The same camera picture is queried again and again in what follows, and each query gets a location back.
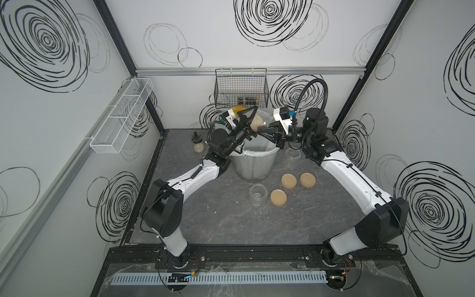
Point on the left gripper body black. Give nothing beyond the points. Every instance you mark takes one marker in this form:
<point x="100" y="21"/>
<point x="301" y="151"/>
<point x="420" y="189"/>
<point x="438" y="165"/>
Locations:
<point x="237" y="136"/>

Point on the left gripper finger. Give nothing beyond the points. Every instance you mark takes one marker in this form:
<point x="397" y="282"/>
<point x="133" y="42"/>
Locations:
<point x="235" y="113"/>
<point x="251" y="113"/>

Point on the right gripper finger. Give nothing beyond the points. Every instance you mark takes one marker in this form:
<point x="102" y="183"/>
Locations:
<point x="273" y="135"/>
<point x="273" y="125"/>

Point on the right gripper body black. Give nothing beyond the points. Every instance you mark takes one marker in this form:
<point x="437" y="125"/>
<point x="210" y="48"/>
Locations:
<point x="294" y="136"/>

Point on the glass rice jar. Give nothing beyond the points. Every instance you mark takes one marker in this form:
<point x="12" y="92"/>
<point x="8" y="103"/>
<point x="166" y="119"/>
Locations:
<point x="291" y="158"/>

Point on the rice jar tan lid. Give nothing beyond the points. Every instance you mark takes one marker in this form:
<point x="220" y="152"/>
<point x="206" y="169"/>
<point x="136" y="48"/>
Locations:
<point x="258" y="195"/>
<point x="262" y="118"/>

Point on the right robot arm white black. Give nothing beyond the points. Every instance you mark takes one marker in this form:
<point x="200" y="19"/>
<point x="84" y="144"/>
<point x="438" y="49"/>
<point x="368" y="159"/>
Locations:
<point x="384" y="216"/>

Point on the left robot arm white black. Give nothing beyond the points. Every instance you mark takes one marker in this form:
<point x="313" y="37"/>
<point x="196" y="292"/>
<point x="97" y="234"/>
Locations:
<point x="163" y="209"/>

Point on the dark bottle in basket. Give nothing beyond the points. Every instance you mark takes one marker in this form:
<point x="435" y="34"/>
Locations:
<point x="247" y="101"/>

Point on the white plastic bin liner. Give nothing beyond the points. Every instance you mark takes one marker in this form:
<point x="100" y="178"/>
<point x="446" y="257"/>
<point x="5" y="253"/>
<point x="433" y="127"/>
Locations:
<point x="256" y="145"/>

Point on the metal mesh trash bin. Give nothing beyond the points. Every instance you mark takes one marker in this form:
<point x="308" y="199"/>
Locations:
<point x="254" y="166"/>

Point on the small bottle black pump top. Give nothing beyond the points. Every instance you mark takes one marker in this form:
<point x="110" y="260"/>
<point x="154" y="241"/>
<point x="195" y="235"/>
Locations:
<point x="198" y="142"/>

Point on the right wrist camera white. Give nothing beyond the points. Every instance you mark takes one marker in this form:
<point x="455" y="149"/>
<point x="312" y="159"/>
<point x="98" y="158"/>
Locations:
<point x="284" y="116"/>

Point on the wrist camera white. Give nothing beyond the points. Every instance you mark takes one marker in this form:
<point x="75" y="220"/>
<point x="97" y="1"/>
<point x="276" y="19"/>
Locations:
<point x="229" y="119"/>
<point x="284" y="116"/>

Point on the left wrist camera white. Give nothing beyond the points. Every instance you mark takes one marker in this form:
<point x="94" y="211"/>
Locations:
<point x="229" y="119"/>

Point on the black wire wall basket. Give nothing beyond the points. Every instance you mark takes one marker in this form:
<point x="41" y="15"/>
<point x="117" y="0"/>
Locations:
<point x="228" y="88"/>

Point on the aluminium wall rail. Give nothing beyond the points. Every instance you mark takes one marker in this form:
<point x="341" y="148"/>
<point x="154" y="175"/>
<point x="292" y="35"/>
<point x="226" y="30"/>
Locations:
<point x="234" y="71"/>

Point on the white mesh wall shelf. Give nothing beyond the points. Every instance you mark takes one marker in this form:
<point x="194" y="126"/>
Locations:
<point x="125" y="111"/>

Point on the white slotted cable duct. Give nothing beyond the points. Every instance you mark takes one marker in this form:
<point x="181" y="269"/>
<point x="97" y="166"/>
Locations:
<point x="221" y="278"/>

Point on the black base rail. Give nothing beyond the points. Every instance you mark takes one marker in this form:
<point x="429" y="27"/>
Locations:
<point x="198" y="256"/>

